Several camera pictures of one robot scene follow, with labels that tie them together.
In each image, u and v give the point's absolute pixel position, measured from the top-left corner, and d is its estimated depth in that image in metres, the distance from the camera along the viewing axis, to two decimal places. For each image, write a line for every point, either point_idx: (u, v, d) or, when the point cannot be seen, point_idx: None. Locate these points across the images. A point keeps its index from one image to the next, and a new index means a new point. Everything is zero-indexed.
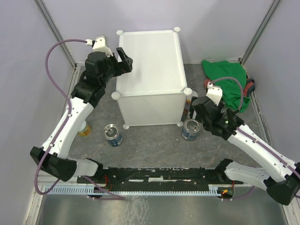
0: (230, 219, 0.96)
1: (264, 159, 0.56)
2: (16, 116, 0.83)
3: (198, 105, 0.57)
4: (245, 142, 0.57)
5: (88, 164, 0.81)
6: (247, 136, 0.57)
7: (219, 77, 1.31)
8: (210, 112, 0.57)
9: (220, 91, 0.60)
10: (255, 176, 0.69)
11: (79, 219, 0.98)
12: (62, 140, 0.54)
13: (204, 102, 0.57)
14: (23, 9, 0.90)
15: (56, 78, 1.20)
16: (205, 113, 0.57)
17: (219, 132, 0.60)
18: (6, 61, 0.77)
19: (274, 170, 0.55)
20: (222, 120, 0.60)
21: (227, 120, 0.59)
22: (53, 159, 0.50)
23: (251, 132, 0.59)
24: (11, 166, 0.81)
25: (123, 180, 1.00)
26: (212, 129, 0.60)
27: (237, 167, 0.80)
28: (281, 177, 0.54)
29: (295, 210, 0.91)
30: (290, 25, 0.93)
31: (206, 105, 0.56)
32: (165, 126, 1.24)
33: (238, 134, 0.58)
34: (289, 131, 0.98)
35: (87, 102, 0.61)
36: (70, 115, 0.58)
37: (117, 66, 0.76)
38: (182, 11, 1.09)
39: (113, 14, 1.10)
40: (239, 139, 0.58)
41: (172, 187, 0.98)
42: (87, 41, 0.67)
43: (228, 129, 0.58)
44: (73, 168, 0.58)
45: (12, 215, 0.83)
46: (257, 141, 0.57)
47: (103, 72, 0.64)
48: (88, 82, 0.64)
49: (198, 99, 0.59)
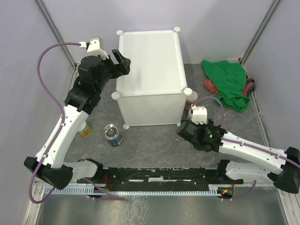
0: (229, 218, 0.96)
1: (257, 158, 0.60)
2: (16, 116, 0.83)
3: (181, 131, 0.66)
4: (235, 147, 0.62)
5: (87, 167, 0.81)
6: (233, 142, 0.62)
7: (218, 77, 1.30)
8: (193, 132, 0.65)
9: (204, 110, 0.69)
10: (258, 172, 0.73)
11: (80, 219, 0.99)
12: (56, 150, 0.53)
13: (184, 127, 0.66)
14: (22, 9, 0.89)
15: (55, 78, 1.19)
16: (189, 135, 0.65)
17: (209, 148, 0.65)
18: (6, 62, 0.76)
19: (269, 164, 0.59)
20: (207, 136, 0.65)
21: (211, 134, 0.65)
22: (46, 170, 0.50)
23: (235, 137, 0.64)
24: (12, 167, 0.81)
25: (123, 180, 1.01)
26: (201, 146, 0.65)
27: (236, 166, 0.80)
28: (278, 169, 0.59)
29: (295, 209, 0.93)
30: (291, 25, 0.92)
31: (187, 128, 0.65)
32: (165, 126, 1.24)
33: (225, 143, 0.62)
34: (289, 132, 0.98)
35: (81, 110, 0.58)
36: (63, 124, 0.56)
37: (114, 68, 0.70)
38: (182, 11, 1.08)
39: (113, 14, 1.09)
40: (228, 147, 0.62)
41: (172, 187, 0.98)
42: (80, 44, 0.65)
43: (215, 142, 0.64)
44: (69, 176, 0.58)
45: (12, 216, 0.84)
46: (244, 144, 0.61)
47: (98, 78, 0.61)
48: (82, 88, 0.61)
49: (179, 125, 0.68)
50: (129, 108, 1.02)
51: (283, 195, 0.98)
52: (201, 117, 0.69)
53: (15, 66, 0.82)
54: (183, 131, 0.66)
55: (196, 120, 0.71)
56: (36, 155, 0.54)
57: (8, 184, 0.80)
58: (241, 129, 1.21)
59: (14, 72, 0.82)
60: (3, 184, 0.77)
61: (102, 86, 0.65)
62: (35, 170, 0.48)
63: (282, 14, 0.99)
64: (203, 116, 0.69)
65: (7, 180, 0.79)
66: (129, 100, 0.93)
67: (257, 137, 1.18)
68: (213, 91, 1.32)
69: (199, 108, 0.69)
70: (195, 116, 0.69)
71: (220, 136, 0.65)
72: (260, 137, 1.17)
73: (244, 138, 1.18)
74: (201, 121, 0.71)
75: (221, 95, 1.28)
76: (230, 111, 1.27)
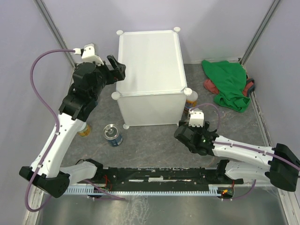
0: (230, 219, 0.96)
1: (244, 156, 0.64)
2: (16, 116, 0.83)
3: (178, 136, 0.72)
4: (225, 149, 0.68)
5: (86, 169, 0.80)
6: (223, 144, 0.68)
7: (218, 77, 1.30)
8: (190, 137, 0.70)
9: (201, 114, 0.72)
10: (255, 171, 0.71)
11: (80, 219, 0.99)
12: (50, 160, 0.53)
13: (182, 131, 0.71)
14: (22, 10, 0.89)
15: (55, 78, 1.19)
16: (187, 139, 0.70)
17: (204, 153, 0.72)
18: (5, 62, 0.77)
19: (257, 161, 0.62)
20: (202, 141, 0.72)
21: (204, 139, 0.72)
22: (41, 181, 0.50)
23: (226, 139, 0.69)
24: (12, 166, 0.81)
25: (123, 180, 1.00)
26: (197, 151, 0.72)
27: (236, 165, 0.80)
28: (266, 165, 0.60)
29: (295, 209, 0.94)
30: (290, 25, 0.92)
31: (185, 133, 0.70)
32: (165, 125, 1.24)
33: (216, 146, 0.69)
34: (289, 132, 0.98)
35: (76, 118, 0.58)
36: (57, 133, 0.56)
37: (109, 74, 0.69)
38: (182, 11, 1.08)
39: (113, 14, 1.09)
40: (219, 149, 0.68)
41: (172, 187, 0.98)
42: (75, 51, 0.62)
43: (209, 146, 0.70)
44: (65, 183, 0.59)
45: (12, 216, 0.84)
46: (233, 144, 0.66)
47: (93, 85, 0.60)
48: (77, 95, 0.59)
49: (177, 130, 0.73)
50: (129, 108, 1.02)
51: (283, 195, 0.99)
52: (198, 121, 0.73)
53: (14, 66, 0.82)
54: (180, 136, 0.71)
55: (193, 123, 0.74)
56: (31, 165, 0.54)
57: (8, 184, 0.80)
58: (241, 129, 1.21)
59: (14, 72, 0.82)
60: (3, 184, 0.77)
61: (98, 92, 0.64)
62: (30, 181, 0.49)
63: (281, 14, 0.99)
64: (199, 120, 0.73)
65: (8, 179, 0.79)
66: (129, 100, 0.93)
67: (258, 137, 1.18)
68: (213, 91, 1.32)
69: (196, 112, 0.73)
70: (192, 120, 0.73)
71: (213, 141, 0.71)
72: (260, 137, 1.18)
73: (244, 138, 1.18)
74: (198, 124, 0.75)
75: (221, 95, 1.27)
76: (230, 111, 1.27)
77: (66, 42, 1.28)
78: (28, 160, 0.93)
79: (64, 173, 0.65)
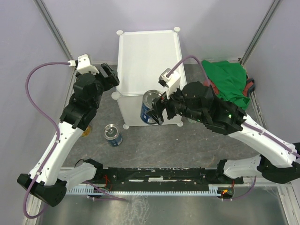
0: (230, 219, 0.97)
1: (270, 150, 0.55)
2: (17, 117, 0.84)
3: (196, 98, 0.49)
4: (252, 136, 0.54)
5: (84, 173, 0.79)
6: (254, 129, 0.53)
7: (219, 77, 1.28)
8: (209, 103, 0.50)
9: (176, 73, 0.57)
10: (249, 167, 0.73)
11: (80, 219, 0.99)
12: (49, 168, 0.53)
13: (203, 94, 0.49)
14: (22, 10, 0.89)
15: (54, 79, 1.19)
16: (205, 106, 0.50)
17: (223, 129, 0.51)
18: (6, 61, 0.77)
19: (281, 159, 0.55)
20: (224, 115, 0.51)
21: (229, 114, 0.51)
22: (40, 188, 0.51)
23: (254, 123, 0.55)
24: (13, 166, 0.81)
25: (123, 180, 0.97)
26: (213, 127, 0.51)
27: (232, 164, 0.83)
28: (286, 164, 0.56)
29: (295, 210, 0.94)
30: (291, 24, 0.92)
31: (207, 97, 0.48)
32: (165, 125, 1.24)
33: (245, 129, 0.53)
34: (290, 131, 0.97)
35: (77, 126, 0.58)
36: (57, 141, 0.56)
37: (105, 81, 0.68)
38: (182, 11, 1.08)
39: (113, 13, 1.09)
40: (247, 134, 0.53)
41: (172, 187, 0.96)
42: (70, 63, 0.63)
43: (236, 127, 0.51)
44: (62, 192, 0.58)
45: (12, 217, 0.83)
46: (264, 133, 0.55)
47: (94, 94, 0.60)
48: (78, 104, 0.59)
49: (196, 91, 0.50)
50: (129, 108, 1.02)
51: (283, 195, 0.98)
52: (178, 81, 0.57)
53: (15, 66, 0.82)
54: (198, 98, 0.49)
55: (171, 91, 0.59)
56: (30, 172, 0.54)
57: (10, 185, 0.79)
58: None
59: (15, 71, 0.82)
60: (4, 186, 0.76)
61: (99, 100, 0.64)
62: (28, 190, 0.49)
63: (281, 15, 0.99)
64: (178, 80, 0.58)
65: (10, 179, 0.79)
66: (130, 99, 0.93)
67: None
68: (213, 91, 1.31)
69: (170, 78, 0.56)
70: (172, 86, 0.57)
71: (242, 120, 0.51)
72: None
73: None
74: (176, 87, 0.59)
75: (221, 95, 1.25)
76: None
77: (66, 42, 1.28)
78: (29, 160, 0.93)
79: (62, 180, 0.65)
